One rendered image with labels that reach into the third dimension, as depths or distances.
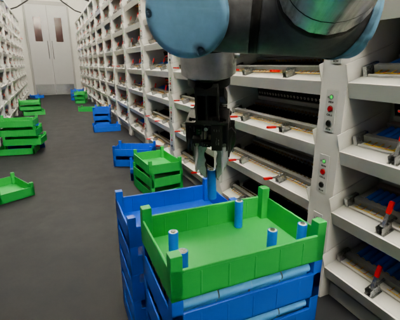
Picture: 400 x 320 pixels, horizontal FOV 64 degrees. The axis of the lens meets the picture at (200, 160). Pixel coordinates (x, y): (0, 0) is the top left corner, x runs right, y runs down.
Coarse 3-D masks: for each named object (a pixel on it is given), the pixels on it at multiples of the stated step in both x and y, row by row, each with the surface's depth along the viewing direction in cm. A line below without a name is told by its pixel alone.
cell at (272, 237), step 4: (272, 228) 58; (268, 232) 58; (272, 232) 57; (276, 232) 57; (268, 236) 58; (272, 236) 57; (276, 236) 58; (268, 240) 58; (272, 240) 58; (276, 240) 58; (268, 244) 58; (272, 244) 58; (276, 244) 58
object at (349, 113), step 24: (384, 24) 88; (336, 72) 91; (336, 120) 93; (360, 120) 94; (336, 144) 94; (312, 168) 104; (336, 168) 95; (312, 192) 105; (336, 192) 98; (312, 216) 107; (336, 240) 104
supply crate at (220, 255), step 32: (160, 224) 67; (192, 224) 71; (224, 224) 73; (256, 224) 73; (288, 224) 69; (320, 224) 58; (160, 256) 53; (192, 256) 61; (224, 256) 61; (256, 256) 54; (288, 256) 57; (320, 256) 60; (192, 288) 50
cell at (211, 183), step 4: (212, 168) 65; (208, 172) 65; (212, 172) 64; (208, 176) 65; (212, 176) 65; (208, 180) 65; (212, 180) 65; (208, 184) 65; (212, 184) 65; (216, 184) 66; (208, 188) 66; (212, 188) 65; (216, 188) 66; (208, 192) 66; (212, 192) 66; (216, 192) 66; (208, 196) 66; (212, 196) 66; (216, 196) 67
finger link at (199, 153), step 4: (196, 148) 60; (200, 148) 62; (204, 148) 62; (196, 152) 60; (200, 152) 62; (204, 152) 63; (196, 156) 60; (200, 156) 62; (204, 156) 63; (196, 160) 59; (200, 160) 63; (204, 160) 63; (196, 164) 59; (200, 164) 63; (204, 164) 64; (196, 168) 59; (200, 168) 64; (204, 168) 64; (200, 172) 65; (204, 172) 65; (204, 176) 65
